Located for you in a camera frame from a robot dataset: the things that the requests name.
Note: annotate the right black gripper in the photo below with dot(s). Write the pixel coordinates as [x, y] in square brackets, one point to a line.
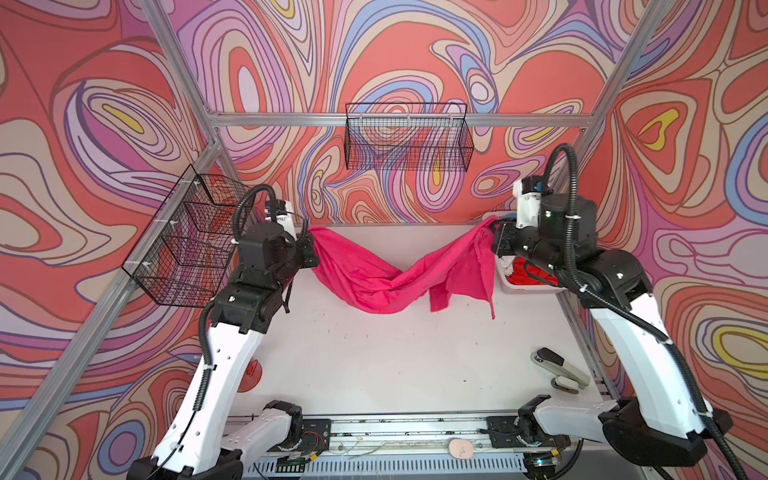
[504, 233]

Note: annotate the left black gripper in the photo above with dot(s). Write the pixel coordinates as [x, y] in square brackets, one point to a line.
[304, 244]

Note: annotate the magenta pink t shirt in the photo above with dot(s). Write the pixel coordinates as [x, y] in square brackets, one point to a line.
[363, 280]

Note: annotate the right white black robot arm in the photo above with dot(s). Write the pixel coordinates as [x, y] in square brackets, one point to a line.
[667, 420]

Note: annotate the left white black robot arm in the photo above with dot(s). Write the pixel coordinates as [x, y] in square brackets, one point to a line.
[231, 327]

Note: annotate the red t shirt in basket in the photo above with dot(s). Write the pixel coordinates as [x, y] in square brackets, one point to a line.
[530, 276]

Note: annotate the white plastic laundry basket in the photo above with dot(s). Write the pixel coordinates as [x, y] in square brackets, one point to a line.
[504, 264]

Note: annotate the grey stapler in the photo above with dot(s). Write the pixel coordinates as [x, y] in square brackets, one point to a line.
[566, 376]

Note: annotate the green circuit board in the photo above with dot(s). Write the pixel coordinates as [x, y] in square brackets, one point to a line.
[294, 463]

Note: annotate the pink round disc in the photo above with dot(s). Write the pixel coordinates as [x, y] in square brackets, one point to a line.
[461, 449]

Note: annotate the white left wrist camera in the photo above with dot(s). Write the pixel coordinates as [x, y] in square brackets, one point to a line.
[285, 217]

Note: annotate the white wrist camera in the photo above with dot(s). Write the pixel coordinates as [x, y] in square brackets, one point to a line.
[285, 217]
[528, 192]

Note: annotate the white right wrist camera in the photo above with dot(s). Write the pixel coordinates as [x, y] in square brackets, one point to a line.
[528, 192]

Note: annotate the black wire basket left wall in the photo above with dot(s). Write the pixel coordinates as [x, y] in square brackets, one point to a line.
[185, 252]

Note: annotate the black wire basket wall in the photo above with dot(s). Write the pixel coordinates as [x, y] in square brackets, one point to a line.
[407, 136]
[185, 252]

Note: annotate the black wire basket back wall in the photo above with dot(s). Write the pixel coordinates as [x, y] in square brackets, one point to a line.
[407, 136]

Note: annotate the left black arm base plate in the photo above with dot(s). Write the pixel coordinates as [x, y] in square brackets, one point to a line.
[313, 437]

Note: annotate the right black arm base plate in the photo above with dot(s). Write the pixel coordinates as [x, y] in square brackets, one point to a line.
[518, 432]

